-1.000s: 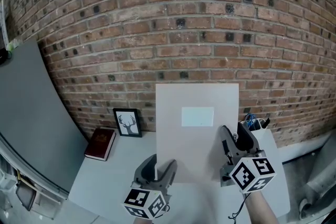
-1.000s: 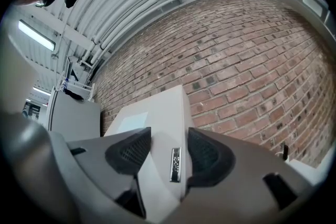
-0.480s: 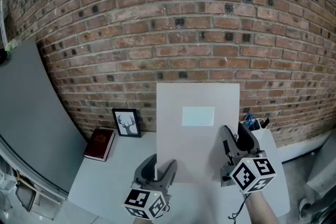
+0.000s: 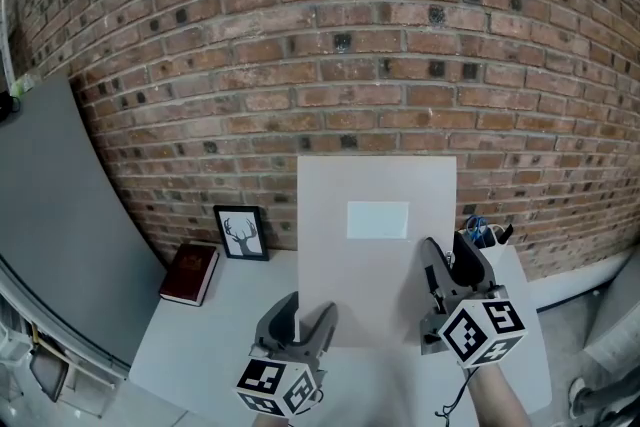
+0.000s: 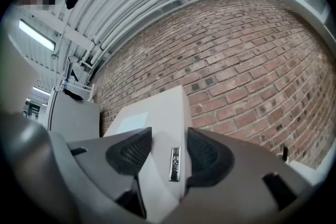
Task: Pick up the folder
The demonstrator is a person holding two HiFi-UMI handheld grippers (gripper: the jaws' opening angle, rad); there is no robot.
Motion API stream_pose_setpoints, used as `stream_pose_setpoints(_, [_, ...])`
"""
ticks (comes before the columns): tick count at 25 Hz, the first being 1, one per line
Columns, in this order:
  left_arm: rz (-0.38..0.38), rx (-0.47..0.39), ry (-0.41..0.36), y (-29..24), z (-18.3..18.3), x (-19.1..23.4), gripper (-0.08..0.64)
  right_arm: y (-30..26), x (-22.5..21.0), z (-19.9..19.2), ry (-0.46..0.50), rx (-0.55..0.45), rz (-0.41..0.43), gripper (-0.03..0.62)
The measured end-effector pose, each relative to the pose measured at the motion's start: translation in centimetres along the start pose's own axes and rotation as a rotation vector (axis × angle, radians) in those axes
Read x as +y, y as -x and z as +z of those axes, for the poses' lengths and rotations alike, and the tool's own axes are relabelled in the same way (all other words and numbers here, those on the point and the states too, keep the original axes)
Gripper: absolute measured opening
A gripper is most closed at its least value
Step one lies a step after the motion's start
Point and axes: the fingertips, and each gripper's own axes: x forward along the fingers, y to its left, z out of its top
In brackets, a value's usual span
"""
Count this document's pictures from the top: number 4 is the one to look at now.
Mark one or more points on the person's left forearm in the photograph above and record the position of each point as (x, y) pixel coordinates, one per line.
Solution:
(270, 422)

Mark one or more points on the blue scissors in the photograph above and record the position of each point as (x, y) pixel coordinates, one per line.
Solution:
(477, 226)

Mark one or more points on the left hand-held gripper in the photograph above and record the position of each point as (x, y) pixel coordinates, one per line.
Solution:
(280, 385)

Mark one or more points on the dark red book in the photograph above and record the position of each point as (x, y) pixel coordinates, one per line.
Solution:
(190, 272)

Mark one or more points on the brown folding chair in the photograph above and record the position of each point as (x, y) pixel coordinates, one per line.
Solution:
(50, 367)

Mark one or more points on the black framed deer picture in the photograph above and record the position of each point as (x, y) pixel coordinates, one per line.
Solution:
(242, 235)

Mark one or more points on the person's right forearm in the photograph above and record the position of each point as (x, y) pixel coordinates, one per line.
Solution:
(497, 397)

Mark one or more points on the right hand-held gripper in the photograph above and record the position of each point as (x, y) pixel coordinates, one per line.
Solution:
(480, 330)

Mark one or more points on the black marker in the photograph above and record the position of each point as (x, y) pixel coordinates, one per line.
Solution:
(506, 233)

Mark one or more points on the beige box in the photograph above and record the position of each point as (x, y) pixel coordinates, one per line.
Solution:
(360, 285)

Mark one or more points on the grey refrigerator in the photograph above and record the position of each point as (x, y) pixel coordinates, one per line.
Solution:
(60, 215)

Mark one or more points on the black object on refrigerator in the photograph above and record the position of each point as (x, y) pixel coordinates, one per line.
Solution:
(7, 107)

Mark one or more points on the white pen holder tray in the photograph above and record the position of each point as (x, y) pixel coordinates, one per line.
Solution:
(492, 255)

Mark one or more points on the white desk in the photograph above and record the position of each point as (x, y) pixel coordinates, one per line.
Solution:
(210, 355)

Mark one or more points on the white baseboard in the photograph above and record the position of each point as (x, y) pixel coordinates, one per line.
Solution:
(575, 280)

